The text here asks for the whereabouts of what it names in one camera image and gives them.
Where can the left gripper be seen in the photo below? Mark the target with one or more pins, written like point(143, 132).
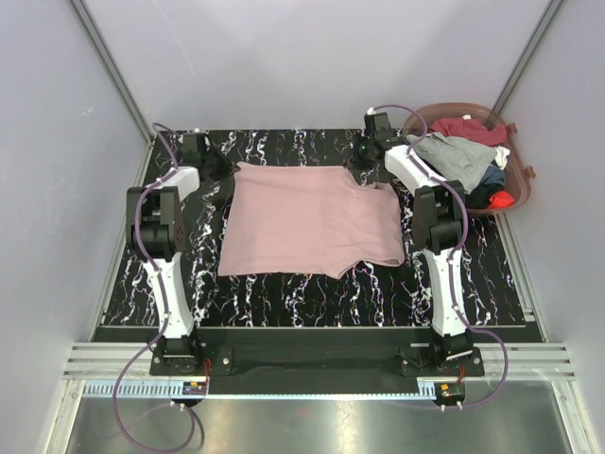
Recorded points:
point(227, 168)

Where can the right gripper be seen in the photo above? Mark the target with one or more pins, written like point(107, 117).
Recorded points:
point(356, 162)

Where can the pink tank top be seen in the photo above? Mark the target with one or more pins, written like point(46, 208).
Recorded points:
point(309, 220)

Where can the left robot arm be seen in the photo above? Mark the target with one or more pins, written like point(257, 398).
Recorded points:
point(155, 231)

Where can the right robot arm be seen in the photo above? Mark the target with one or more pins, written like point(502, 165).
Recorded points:
point(439, 228)

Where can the maroon garment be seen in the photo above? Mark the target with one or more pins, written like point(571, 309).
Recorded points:
point(471, 129)

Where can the black garment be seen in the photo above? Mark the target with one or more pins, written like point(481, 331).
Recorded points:
point(480, 198)

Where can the blue garment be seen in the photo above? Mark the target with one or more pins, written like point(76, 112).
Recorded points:
point(493, 175)

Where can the white garment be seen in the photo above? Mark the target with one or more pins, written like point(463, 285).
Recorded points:
point(501, 157)

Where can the red orange garment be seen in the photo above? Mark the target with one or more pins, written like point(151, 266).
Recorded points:
point(501, 200)

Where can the brown plastic laundry basket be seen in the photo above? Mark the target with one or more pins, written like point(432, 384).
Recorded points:
point(518, 176)

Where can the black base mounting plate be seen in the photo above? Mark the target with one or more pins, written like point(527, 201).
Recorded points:
point(408, 340)

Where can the left small electronics board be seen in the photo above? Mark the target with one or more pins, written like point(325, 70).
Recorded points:
point(195, 388)

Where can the small electronics board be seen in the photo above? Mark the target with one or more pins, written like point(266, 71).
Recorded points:
point(450, 394)
point(195, 388)

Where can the right small electronics board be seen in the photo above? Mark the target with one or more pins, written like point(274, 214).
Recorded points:
point(450, 394)

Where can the left aluminium corner post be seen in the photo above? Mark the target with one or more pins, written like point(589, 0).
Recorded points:
point(93, 34)

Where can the aluminium corner post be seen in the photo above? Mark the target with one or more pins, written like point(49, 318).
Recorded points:
point(548, 18)
point(93, 34)

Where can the aluminium frame rail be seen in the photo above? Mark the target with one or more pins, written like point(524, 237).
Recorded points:
point(524, 361)

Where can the right aluminium corner post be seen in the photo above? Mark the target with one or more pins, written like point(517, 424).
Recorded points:
point(548, 18)

